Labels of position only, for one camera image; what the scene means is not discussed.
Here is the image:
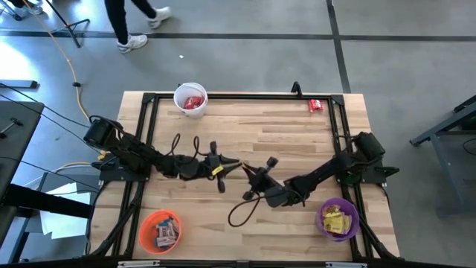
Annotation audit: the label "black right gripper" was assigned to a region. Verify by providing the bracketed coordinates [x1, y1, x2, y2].
[242, 156, 297, 208]

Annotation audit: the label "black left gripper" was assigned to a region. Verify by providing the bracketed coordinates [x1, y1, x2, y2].
[184, 140, 242, 194]

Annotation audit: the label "red Skittles candy packet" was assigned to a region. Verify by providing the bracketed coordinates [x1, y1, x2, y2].
[183, 95, 206, 110]
[308, 98, 325, 114]

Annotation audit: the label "purple plastic bucket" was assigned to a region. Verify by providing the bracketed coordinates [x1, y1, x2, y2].
[315, 197, 361, 243]

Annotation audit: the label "orange plastic bucket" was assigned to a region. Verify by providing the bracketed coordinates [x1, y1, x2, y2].
[138, 209, 183, 255]

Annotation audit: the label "white bucket with black face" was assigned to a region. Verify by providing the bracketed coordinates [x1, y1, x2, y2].
[173, 82, 208, 119]

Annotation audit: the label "white paper sheets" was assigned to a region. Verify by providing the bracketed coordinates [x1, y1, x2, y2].
[39, 184, 92, 240]

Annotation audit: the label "black table crossbeam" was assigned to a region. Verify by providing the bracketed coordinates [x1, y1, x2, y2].
[0, 183, 94, 220]

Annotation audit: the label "dark grey metal cart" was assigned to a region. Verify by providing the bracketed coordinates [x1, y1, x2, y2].
[409, 95, 476, 217]

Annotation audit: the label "black tripod stand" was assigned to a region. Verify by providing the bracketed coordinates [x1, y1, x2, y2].
[45, 0, 91, 48]
[0, 0, 24, 22]

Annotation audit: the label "dark grey side table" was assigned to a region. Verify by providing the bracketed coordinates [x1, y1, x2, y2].
[0, 100, 45, 187]

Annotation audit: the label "grey floor bar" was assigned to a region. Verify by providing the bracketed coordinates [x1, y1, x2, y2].
[0, 79, 39, 90]

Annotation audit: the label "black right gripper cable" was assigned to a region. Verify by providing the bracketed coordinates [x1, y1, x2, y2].
[227, 195, 263, 228]

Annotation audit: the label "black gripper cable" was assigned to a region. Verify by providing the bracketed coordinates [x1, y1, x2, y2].
[227, 195, 263, 228]
[169, 133, 209, 161]

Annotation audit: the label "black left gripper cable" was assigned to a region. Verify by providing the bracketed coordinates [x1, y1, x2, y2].
[169, 133, 209, 161]

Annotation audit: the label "silver frame bracket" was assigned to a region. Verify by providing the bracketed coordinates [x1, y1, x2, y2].
[117, 260, 161, 268]
[325, 261, 368, 268]

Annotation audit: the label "yellow extension cable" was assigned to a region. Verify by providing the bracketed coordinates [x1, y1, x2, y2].
[20, 0, 109, 174]

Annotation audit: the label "black floor cable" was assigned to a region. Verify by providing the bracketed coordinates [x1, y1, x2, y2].
[0, 83, 92, 130]

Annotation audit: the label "black lever handle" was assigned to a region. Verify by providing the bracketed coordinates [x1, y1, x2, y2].
[0, 118, 24, 139]

